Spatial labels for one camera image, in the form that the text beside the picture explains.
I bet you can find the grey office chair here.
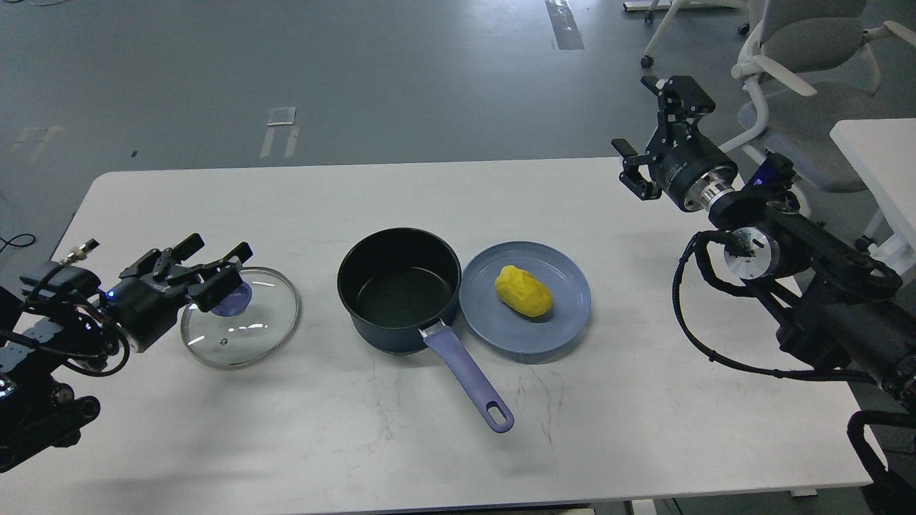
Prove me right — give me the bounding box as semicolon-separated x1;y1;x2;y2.
723;1;914;195

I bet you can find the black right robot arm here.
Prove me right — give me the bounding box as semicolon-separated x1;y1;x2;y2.
612;75;915;514

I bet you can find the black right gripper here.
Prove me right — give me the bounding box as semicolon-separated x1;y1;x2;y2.
611;75;737;212

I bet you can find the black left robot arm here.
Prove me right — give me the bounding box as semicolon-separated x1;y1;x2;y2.
1;232;254;471

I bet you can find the white rolling chair base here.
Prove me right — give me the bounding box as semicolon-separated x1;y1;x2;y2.
623;0;759;69

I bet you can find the white side table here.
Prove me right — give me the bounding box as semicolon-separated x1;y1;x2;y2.
830;118;915;312

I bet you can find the dark blue saucepan purple handle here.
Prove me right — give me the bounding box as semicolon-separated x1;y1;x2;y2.
336;227;515;433

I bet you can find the glass pot lid purple knob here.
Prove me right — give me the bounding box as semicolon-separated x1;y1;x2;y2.
180;267;301;371

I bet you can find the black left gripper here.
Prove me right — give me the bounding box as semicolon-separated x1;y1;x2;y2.
107;232;254;354

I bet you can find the yellow potato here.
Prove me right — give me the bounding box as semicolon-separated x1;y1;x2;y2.
494;265;553;318

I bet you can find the blue plate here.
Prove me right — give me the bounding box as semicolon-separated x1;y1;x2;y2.
460;241;592;364

